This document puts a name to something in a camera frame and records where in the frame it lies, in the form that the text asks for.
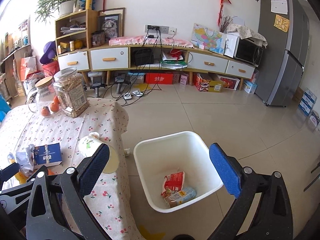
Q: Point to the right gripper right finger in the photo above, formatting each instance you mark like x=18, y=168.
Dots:
x=273, y=215

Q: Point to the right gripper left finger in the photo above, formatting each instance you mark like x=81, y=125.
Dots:
x=77, y=183

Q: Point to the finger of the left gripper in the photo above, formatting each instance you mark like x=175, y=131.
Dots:
x=9, y=172

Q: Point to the yellow snack wrapper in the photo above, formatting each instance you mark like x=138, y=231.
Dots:
x=21, y=177

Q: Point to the white paper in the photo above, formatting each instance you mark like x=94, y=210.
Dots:
x=25, y=160

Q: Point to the small blue biscuit box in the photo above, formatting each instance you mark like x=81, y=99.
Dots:
x=47, y=155

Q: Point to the paper cup with green print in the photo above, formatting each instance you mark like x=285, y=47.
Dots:
x=102, y=152

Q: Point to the printed tissue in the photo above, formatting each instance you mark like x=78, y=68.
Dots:
x=94, y=135

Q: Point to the red white snack bag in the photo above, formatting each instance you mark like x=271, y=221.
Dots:
x=172, y=183

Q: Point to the white trash bin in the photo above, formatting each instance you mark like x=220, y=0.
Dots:
x=179, y=152

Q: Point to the cherry print tablecloth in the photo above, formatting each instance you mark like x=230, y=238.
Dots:
x=109, y=201

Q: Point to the tangerine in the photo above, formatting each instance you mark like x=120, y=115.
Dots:
x=54, y=107
x=45, y=111
x=56, y=100

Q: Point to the glass teapot with wooden lid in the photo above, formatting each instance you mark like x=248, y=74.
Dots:
x=43, y=95

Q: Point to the plastic jar of seeds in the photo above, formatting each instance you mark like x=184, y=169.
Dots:
x=70, y=92

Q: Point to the purple hat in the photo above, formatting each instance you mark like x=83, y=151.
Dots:
x=49, y=53

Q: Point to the wooden shelf unit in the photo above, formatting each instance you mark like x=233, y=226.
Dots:
x=74, y=31

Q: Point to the red box under cabinet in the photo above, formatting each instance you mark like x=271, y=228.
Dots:
x=159, y=78

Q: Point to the black microwave oven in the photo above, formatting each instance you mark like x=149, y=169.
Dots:
x=248, y=51

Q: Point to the wooden TV cabinet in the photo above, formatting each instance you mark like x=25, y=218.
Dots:
x=111, y=58

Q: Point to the framed cat picture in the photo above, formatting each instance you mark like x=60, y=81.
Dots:
x=110, y=25

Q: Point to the potted spider plant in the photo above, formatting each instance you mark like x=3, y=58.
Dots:
x=60, y=0

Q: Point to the grey refrigerator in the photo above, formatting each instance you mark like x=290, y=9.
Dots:
x=285, y=25

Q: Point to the colourful map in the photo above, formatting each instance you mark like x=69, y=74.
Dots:
x=209, y=39

